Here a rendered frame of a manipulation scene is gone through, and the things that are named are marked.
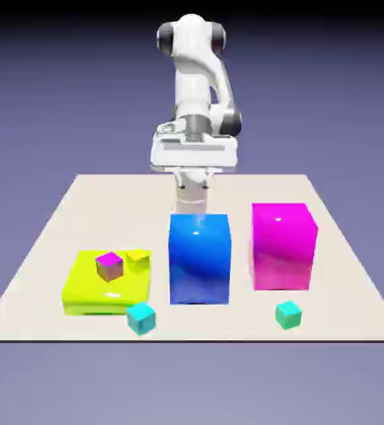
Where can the small yellow cube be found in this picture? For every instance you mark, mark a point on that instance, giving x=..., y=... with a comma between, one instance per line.
x=138, y=260

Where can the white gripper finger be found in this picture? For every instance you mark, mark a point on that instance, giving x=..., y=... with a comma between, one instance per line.
x=179, y=181
x=207, y=181

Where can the small green cube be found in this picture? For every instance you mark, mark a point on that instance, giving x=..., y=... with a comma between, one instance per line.
x=288, y=314

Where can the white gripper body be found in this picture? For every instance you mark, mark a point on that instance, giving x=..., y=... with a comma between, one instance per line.
x=195, y=156

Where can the large yellow box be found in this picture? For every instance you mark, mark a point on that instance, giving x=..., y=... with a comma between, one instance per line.
x=88, y=295

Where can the small cyan cube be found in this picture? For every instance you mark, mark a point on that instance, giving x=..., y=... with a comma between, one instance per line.
x=141, y=318

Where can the small magenta cube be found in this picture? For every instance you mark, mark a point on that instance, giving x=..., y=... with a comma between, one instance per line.
x=109, y=267

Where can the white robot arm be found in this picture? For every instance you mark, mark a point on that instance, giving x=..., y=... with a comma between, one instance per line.
x=191, y=66

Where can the large blue box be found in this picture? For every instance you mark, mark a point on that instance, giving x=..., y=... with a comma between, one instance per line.
x=198, y=262

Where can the large magenta box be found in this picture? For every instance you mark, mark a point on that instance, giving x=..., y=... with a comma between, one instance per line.
x=281, y=249

